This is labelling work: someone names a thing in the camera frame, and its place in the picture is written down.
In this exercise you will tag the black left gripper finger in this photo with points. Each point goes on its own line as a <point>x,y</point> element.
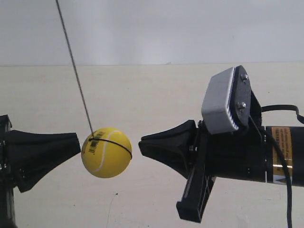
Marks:
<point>31,156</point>

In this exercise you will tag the yellow tennis ball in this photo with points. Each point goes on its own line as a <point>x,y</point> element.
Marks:
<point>106,153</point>

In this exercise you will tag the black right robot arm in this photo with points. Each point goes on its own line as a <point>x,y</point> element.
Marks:
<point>271,154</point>

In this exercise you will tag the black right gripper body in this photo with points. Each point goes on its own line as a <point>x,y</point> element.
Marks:
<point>238,156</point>

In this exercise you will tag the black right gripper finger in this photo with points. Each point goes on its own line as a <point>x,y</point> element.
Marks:
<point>171,147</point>

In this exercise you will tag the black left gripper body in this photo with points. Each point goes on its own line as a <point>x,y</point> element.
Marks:
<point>7,211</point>

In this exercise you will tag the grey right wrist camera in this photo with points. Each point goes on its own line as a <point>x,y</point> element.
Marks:
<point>215,108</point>

